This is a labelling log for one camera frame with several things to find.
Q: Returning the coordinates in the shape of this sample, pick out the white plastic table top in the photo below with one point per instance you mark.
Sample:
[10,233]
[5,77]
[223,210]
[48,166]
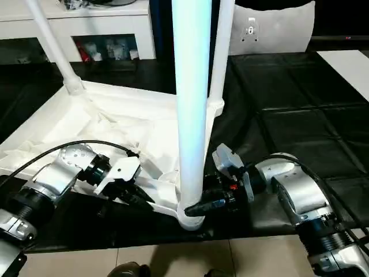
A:
[86,127]

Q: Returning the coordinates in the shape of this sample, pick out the white plastic table leg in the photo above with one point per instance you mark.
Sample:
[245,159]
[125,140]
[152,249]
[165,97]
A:
[191,86]
[52,46]
[220,52]

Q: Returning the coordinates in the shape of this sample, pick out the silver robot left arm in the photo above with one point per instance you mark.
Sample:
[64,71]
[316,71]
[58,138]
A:
[52,184]

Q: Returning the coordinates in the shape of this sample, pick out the black work mat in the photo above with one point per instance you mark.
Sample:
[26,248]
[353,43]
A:
[288,115]

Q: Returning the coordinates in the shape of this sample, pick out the cluster of small bottles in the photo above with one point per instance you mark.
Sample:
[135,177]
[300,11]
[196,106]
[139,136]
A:
[109,49]

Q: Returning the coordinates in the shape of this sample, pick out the black cabinet with yellow label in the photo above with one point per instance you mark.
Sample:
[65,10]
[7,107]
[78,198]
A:
[164,29]

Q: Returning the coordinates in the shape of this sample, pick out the white cushion with badge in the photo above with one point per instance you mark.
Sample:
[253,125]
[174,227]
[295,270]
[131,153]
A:
[277,29]

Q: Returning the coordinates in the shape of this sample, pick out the white flat board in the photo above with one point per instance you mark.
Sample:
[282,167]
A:
[351,66]

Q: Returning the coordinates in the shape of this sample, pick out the white cabinet with glass doors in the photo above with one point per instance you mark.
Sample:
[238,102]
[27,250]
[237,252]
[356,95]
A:
[46,26]

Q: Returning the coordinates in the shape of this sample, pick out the grey bag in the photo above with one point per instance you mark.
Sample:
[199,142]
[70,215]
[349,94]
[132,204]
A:
[115,2]

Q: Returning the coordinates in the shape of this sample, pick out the black flat television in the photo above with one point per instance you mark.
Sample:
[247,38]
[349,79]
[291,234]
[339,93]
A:
[340,20]

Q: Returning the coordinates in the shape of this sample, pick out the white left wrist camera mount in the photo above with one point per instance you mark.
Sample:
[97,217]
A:
[122,170]

